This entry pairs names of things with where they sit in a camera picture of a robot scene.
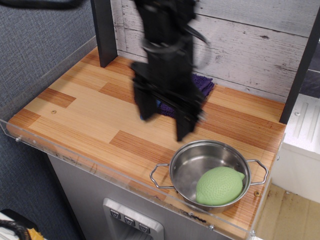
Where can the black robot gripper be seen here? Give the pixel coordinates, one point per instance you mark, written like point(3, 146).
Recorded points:
point(167, 77)

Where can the green plastic lime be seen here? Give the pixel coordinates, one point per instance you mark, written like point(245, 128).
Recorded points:
point(219, 186)

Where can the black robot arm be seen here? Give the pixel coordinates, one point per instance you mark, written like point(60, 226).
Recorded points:
point(166, 21)

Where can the purple folded rag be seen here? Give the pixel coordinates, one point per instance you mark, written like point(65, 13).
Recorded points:
point(204, 84)

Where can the stainless steel pot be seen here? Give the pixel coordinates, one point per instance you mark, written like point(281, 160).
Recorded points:
point(194, 159)

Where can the grey toy fridge cabinet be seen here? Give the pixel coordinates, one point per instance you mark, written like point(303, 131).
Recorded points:
point(85, 192)

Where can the silver dispenser button panel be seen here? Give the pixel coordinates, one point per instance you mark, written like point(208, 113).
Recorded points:
point(125, 223)

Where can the white toy sink counter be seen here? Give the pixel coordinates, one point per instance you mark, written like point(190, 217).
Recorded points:
point(297, 165)

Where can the blue handled metal spoon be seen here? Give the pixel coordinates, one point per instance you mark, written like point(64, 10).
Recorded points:
point(149, 109)

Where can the clear acrylic guard rail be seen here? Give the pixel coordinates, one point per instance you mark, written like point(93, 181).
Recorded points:
point(88, 118)

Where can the dark right vertical post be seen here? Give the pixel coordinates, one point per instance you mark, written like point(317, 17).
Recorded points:
point(303, 67)

